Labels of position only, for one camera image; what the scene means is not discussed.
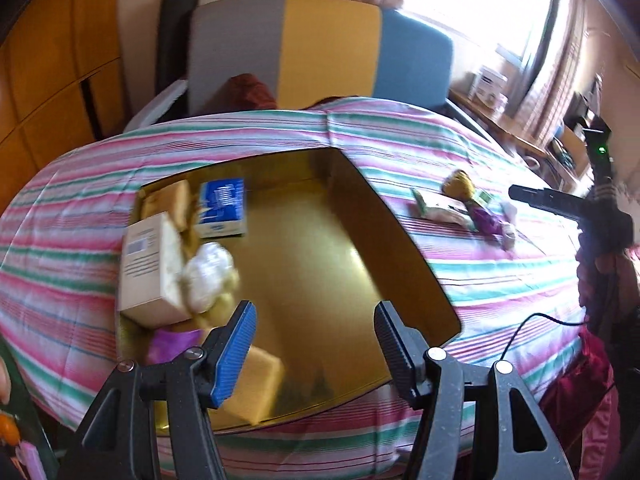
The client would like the yellow knitted pouch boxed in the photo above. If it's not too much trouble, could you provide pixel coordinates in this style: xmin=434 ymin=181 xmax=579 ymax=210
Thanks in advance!
xmin=442 ymin=169 xmax=478 ymax=201

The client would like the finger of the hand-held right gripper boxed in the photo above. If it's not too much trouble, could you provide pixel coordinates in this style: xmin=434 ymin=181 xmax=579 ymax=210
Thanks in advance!
xmin=509 ymin=185 xmax=583 ymax=216

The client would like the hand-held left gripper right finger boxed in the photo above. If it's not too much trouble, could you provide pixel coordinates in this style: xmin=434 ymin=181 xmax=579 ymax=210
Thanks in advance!
xmin=373 ymin=301 xmax=576 ymax=480

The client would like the grey yellow blue chair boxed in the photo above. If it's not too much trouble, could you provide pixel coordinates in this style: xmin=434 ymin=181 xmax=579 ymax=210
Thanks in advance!
xmin=125 ymin=0 xmax=491 ymax=136

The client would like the colourful printed cloth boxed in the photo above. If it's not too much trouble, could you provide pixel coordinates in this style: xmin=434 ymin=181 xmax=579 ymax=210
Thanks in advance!
xmin=0 ymin=355 xmax=56 ymax=480

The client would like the bright window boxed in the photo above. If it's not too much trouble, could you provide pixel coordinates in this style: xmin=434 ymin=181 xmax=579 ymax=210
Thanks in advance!
xmin=400 ymin=0 xmax=556 ymax=61

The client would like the black cable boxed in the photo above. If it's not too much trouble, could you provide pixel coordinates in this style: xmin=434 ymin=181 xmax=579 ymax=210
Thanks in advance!
xmin=500 ymin=312 xmax=591 ymax=361

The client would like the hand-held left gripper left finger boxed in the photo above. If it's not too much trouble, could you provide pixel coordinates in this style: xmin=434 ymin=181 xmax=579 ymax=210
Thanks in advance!
xmin=59 ymin=300 xmax=258 ymax=480

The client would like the blue tissue packet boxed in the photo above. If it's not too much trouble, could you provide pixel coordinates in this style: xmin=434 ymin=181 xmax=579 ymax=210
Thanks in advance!
xmin=195 ymin=177 xmax=248 ymax=238

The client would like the green white small carton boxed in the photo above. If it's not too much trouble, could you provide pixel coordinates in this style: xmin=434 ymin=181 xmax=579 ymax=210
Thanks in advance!
xmin=411 ymin=187 xmax=473 ymax=223

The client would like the gold tin box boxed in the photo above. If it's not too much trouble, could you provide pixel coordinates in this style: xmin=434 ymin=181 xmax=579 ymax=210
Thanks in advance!
xmin=116 ymin=147 xmax=462 ymax=433

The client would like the beige cardboard box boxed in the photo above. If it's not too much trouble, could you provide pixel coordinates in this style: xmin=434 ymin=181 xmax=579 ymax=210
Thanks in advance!
xmin=118 ymin=212 xmax=191 ymax=328

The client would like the yellow sponge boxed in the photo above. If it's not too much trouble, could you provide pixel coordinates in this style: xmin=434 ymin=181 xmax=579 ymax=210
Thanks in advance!
xmin=215 ymin=345 xmax=286 ymax=426

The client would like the striped tablecloth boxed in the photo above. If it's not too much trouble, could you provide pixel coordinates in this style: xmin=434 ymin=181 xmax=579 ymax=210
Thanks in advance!
xmin=0 ymin=96 xmax=601 ymax=480

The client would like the dark red cushion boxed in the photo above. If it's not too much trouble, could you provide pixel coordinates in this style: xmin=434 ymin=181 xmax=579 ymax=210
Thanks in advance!
xmin=220 ymin=73 xmax=278 ymax=111

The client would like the wooden side desk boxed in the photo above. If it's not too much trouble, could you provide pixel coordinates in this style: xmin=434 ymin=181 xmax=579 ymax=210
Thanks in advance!
xmin=450 ymin=87 xmax=591 ymax=196

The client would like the white printed carton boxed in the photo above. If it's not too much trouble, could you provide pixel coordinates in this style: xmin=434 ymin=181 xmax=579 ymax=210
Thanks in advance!
xmin=472 ymin=66 xmax=508 ymax=103

